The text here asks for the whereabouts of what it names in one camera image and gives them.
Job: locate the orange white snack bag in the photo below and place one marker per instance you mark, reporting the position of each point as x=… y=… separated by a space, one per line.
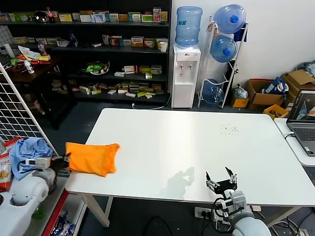
x=3 y=172

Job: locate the small white side table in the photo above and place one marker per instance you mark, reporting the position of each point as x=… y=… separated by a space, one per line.
x=280 y=125

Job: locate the large white table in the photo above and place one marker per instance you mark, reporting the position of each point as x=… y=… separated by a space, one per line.
x=197 y=147

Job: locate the cola bottle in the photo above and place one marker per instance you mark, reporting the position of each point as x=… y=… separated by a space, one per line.
x=51 y=16

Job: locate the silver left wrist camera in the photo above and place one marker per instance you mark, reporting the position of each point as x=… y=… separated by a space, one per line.
x=39 y=163

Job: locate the clear plastic bag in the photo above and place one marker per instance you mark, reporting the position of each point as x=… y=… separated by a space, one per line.
x=240 y=92

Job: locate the white metal jug rack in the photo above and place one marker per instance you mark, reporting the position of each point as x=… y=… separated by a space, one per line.
x=227 y=89

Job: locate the white paper cup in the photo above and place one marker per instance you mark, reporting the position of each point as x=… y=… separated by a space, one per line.
x=163 y=47

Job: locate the scattered dark crumbs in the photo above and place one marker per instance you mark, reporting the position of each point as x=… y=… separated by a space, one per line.
x=230 y=129

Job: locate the tall pink box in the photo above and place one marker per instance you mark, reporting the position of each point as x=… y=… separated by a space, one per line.
x=157 y=14

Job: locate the flat white box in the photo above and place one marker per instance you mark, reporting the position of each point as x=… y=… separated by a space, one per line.
x=119 y=74

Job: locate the yellow snack packet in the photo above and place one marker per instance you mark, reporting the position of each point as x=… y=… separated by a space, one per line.
x=43 y=58

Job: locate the black shelving unit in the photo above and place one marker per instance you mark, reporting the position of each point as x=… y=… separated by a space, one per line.
x=110 y=50

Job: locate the shiny dark round bowl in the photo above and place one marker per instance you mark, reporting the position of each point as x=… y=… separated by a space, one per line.
x=41 y=17

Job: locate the yellow orange medicine box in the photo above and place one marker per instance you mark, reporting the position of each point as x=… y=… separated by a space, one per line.
x=137 y=42

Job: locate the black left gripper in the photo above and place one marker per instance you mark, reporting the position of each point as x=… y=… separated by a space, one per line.
x=59 y=163

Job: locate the white box red print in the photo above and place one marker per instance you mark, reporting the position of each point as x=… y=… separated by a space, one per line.
x=149 y=43

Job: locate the blue denim cloth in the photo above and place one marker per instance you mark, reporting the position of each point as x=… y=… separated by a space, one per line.
x=307 y=66

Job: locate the open white box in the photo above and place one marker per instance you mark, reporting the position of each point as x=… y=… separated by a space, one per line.
x=63 y=43

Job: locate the bowl with green bags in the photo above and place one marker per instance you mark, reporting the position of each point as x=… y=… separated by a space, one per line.
x=96 y=68

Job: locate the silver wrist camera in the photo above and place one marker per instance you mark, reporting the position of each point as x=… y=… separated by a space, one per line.
x=39 y=163
x=235 y=202

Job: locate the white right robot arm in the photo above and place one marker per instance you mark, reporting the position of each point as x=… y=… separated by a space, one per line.
x=248 y=225

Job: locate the grey laptop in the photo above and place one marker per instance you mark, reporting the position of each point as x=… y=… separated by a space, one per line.
x=302 y=132

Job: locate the dark blue rag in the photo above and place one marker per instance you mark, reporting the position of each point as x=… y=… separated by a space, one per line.
x=240 y=34

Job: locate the yellow plastic bin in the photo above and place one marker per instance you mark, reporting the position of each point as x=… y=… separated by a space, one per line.
x=272 y=109

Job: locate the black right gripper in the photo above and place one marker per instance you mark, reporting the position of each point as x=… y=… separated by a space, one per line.
x=225 y=186

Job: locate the blue bag white rolls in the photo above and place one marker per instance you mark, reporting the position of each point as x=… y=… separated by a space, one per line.
x=273 y=86

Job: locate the green plastic bottle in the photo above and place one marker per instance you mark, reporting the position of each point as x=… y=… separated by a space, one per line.
x=39 y=212

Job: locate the green yellow medicine box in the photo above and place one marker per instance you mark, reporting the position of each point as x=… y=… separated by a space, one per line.
x=145 y=69

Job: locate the white power strip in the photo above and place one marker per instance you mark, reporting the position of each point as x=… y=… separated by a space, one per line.
x=203 y=212

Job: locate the white blue medicine box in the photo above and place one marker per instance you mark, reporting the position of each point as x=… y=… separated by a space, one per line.
x=98 y=18

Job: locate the beige rag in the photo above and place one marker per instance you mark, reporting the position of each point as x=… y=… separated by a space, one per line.
x=214 y=29

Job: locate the white thermos bottle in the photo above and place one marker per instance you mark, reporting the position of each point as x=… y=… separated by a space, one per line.
x=9 y=51

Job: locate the light blue crumpled cloth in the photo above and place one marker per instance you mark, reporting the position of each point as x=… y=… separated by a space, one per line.
x=29 y=147

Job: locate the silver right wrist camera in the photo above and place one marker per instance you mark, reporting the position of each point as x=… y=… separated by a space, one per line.
x=235 y=202

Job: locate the dark blue bottle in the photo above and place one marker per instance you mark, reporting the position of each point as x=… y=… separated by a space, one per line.
x=73 y=40

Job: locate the small yellow box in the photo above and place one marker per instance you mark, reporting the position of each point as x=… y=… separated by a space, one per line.
x=240 y=103

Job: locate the small green box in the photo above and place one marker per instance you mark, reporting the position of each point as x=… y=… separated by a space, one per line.
x=148 y=75

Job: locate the white water dispenser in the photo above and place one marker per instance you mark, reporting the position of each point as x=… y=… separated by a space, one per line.
x=183 y=86

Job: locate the closed cardboard box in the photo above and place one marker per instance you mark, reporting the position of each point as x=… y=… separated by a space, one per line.
x=300 y=78

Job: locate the blue water jug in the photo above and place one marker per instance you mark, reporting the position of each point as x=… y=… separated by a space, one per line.
x=213 y=93
x=227 y=18
x=222 y=49
x=188 y=27

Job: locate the dark wooden table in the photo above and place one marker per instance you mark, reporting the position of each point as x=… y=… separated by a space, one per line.
x=37 y=73

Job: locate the open cardboard box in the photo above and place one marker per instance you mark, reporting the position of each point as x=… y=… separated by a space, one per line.
x=265 y=99

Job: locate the black rounded object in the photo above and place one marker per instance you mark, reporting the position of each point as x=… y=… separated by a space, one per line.
x=157 y=227

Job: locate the purple drink bottle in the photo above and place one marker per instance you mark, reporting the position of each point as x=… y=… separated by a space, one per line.
x=42 y=48

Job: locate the orange t-shirt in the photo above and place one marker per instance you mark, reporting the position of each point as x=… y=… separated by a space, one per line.
x=91 y=157

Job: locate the blue white packet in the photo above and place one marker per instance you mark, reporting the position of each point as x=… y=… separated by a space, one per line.
x=61 y=223

